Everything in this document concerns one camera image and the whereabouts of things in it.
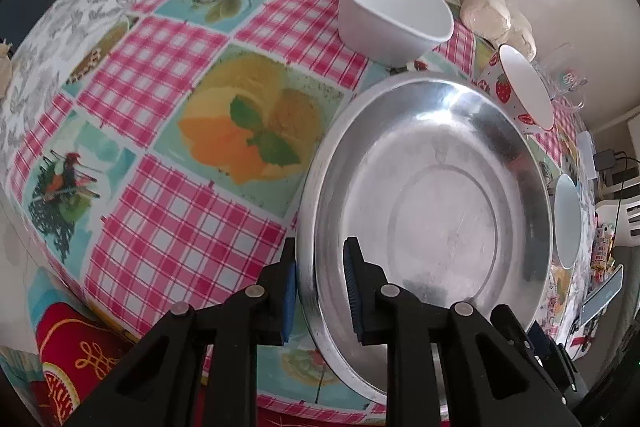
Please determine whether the smartphone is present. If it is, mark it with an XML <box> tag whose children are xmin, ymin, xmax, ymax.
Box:
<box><xmin>580</xmin><ymin>264</ymin><xmax>625</xmax><ymax>325</ymax></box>

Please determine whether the bag of steamed buns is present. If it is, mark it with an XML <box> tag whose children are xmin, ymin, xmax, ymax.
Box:
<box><xmin>459</xmin><ymin>0</ymin><xmax>537</xmax><ymax>60</ymax></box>

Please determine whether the pink checked fruit-print tablecloth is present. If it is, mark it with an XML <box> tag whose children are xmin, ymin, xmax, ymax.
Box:
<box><xmin>7</xmin><ymin>0</ymin><xmax>596</xmax><ymax>413</ymax></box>

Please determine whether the large metal plate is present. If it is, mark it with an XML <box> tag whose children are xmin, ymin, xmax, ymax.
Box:
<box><xmin>295</xmin><ymin>72</ymin><xmax>555</xmax><ymax>408</ymax></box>

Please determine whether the white square bowl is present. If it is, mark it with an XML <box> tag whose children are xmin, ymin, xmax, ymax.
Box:
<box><xmin>339</xmin><ymin>0</ymin><xmax>455</xmax><ymax>67</ymax></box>

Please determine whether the white plastic chair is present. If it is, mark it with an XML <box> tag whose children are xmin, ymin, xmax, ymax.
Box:
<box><xmin>595</xmin><ymin>194</ymin><xmax>640</xmax><ymax>253</ymax></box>

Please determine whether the light blue bowl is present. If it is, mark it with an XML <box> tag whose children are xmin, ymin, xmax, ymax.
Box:
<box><xmin>553</xmin><ymin>174</ymin><xmax>582</xmax><ymax>270</ymax></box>

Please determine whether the clear glass mug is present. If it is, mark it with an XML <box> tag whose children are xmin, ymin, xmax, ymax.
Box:
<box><xmin>532</xmin><ymin>42</ymin><xmax>588</xmax><ymax>113</ymax></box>

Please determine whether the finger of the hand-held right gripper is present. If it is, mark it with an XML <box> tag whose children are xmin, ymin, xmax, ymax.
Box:
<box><xmin>490</xmin><ymin>304</ymin><xmax>583</xmax><ymax>408</ymax></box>

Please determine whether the white power strip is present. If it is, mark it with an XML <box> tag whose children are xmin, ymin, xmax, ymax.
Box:
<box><xmin>577</xmin><ymin>131</ymin><xmax>598</xmax><ymax>180</ymax></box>

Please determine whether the red patterned cushion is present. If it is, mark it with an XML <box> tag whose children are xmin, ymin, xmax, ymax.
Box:
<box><xmin>30</xmin><ymin>267</ymin><xmax>211</xmax><ymax>427</ymax></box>

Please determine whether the strawberry print bowl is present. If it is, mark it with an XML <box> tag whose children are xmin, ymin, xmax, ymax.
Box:
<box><xmin>477</xmin><ymin>44</ymin><xmax>556</xmax><ymax>134</ymax></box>

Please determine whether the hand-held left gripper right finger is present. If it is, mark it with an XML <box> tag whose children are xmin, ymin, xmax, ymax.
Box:
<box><xmin>342</xmin><ymin>237</ymin><xmax>581</xmax><ymax>427</ymax></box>

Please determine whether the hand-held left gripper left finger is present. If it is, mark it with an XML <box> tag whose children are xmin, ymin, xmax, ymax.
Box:
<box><xmin>65</xmin><ymin>237</ymin><xmax>301</xmax><ymax>427</ymax></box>

